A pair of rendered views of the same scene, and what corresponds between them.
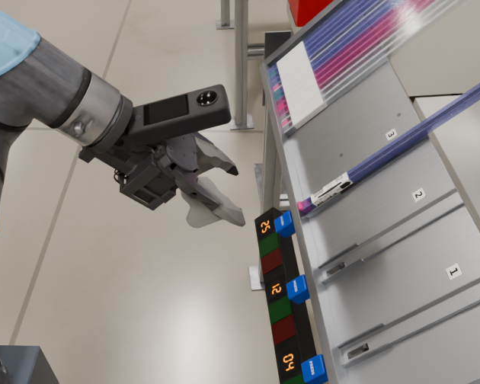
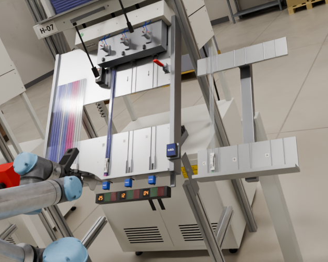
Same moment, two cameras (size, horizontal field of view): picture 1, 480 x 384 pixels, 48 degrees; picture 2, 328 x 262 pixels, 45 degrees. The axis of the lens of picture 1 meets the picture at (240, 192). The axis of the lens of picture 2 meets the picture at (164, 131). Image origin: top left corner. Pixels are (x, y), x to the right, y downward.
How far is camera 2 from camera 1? 1.17 m
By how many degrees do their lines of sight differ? 52
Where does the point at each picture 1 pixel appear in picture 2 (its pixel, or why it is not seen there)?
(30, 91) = (43, 163)
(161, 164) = (75, 173)
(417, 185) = (122, 140)
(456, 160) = not seen: hidden behind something
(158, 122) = (67, 161)
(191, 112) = (71, 154)
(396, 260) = (136, 151)
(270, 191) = not seen: hidden behind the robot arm
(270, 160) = (64, 228)
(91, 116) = (56, 165)
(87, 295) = not seen: outside the picture
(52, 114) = (50, 168)
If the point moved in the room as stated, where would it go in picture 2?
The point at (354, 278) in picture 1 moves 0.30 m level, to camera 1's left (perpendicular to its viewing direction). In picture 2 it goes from (134, 164) to (92, 209)
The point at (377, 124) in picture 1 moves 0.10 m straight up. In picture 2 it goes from (97, 148) to (88, 128)
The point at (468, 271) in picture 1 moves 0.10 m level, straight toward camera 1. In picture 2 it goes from (148, 133) to (158, 138)
